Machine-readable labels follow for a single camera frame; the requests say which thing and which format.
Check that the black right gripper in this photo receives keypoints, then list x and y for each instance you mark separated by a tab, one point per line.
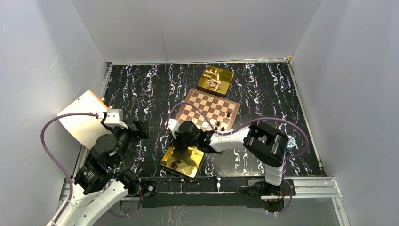
176	141

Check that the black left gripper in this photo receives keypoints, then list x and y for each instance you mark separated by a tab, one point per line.
142	132

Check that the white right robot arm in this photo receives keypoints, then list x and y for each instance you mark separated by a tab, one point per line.
265	142

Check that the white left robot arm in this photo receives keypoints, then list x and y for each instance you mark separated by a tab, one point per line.
97	185

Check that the gold tin with dark pieces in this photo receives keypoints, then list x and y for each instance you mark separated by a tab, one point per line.
191	159

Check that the pile of dark chess pieces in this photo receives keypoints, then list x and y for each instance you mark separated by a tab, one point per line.
171	163

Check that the wooden folding chess board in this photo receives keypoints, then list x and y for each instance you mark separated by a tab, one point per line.
212	108

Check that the pile of light chess pieces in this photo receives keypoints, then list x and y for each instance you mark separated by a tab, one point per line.
212	79

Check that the gold tin with light pieces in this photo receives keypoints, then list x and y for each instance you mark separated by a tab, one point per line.
226	78

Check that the blue round object on table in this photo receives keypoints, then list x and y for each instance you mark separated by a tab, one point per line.
291	143

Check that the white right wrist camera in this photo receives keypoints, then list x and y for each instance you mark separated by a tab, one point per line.
172	126

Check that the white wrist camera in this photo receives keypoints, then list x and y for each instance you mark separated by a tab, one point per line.
114	118
172	126

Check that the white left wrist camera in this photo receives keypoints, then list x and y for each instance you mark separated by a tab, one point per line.
114	118

